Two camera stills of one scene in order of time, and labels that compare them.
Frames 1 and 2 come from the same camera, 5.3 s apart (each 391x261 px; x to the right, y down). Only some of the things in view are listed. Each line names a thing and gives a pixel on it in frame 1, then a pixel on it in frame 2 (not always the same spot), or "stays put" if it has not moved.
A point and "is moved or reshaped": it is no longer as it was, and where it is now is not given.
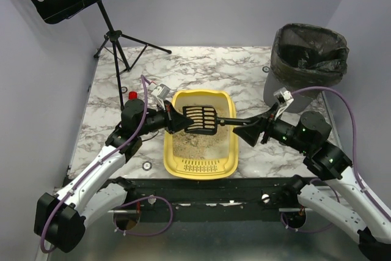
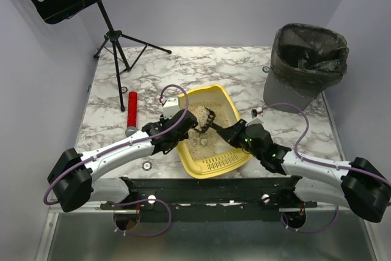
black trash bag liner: (308, 55) stays put
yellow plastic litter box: (201, 169) is moved or reshaped
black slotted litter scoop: (206, 120) is moved or reshaped
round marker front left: (146, 165) stays put
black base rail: (209, 200) stays put
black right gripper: (267, 130) → (230, 131)
